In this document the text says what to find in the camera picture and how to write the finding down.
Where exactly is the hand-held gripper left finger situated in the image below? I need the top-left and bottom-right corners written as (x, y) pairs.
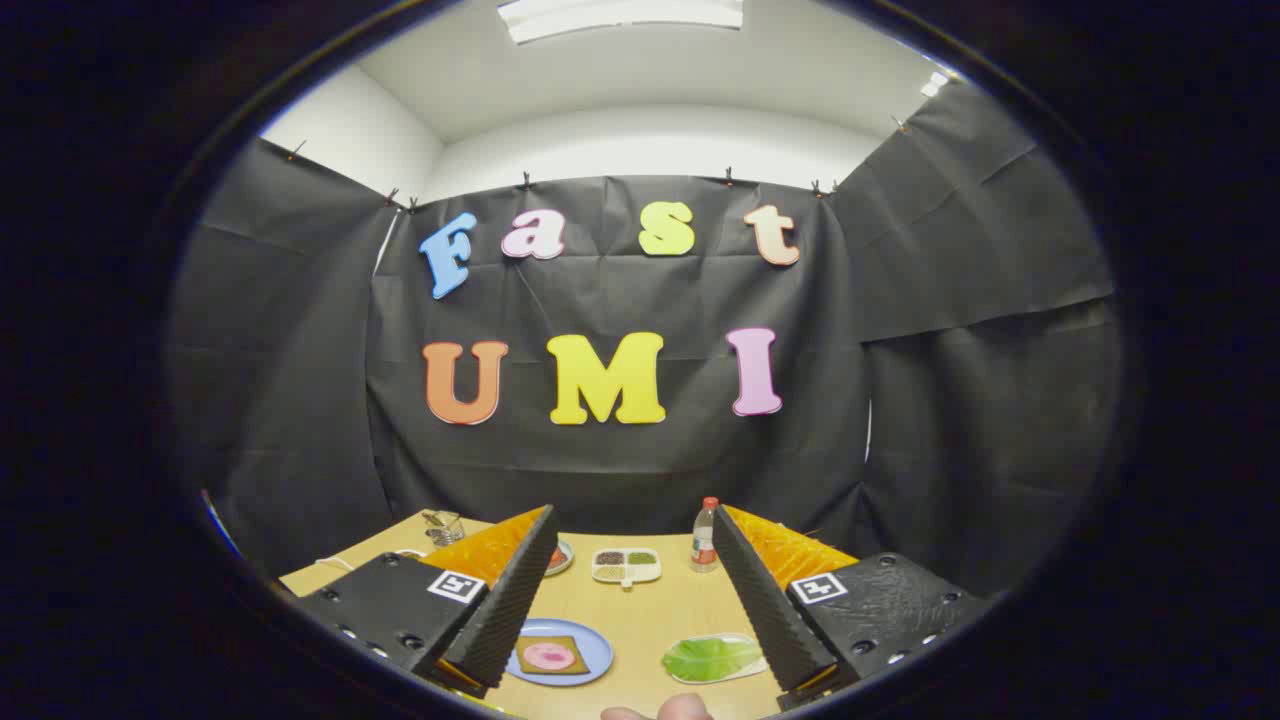
top-left (295, 505), bottom-right (559, 701)

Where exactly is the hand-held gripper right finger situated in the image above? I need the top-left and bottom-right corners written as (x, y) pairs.
top-left (712, 503), bottom-right (991, 713)

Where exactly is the green lettuce leaf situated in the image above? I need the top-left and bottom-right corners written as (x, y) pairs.
top-left (662, 637), bottom-right (766, 683)

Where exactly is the white square plate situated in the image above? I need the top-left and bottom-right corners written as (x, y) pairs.
top-left (660, 632), bottom-right (771, 686)

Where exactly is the tan bread slice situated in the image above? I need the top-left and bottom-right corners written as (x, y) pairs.
top-left (516, 635), bottom-right (591, 676)

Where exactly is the clear water bottle red cap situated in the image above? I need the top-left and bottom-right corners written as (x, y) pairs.
top-left (691, 497), bottom-right (723, 573)

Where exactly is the blue round plate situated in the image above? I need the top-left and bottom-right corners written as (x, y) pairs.
top-left (505, 618), bottom-right (614, 687)

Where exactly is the white divided dish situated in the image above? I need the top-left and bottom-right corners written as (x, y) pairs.
top-left (591, 548), bottom-right (663, 591)

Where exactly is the ceiling light panel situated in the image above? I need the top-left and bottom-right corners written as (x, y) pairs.
top-left (497, 0), bottom-right (746, 46)

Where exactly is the white power cable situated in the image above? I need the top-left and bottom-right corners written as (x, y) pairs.
top-left (315, 548), bottom-right (431, 573)

